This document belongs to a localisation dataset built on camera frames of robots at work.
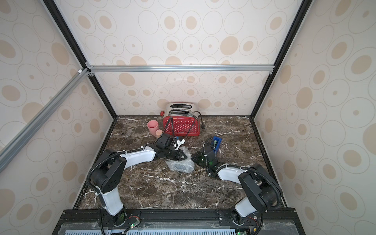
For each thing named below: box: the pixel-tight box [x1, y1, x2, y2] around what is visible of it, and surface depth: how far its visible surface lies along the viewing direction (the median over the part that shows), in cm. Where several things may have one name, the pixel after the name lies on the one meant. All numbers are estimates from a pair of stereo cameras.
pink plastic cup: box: [146, 119, 160, 137], surface depth 105 cm
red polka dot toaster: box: [162, 101, 201, 137], surface depth 101 cm
